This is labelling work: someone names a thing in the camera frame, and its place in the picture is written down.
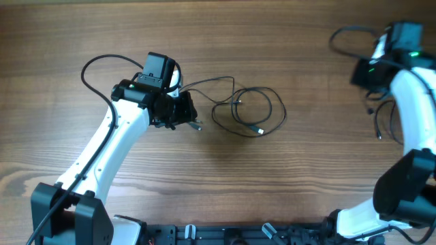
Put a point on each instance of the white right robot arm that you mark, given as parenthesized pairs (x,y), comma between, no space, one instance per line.
(402,198)

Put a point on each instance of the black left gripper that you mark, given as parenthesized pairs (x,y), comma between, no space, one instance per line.
(188,112)

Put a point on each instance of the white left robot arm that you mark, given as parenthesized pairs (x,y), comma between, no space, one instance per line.
(72,211)

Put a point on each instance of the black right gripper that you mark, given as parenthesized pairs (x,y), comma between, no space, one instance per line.
(357,77)

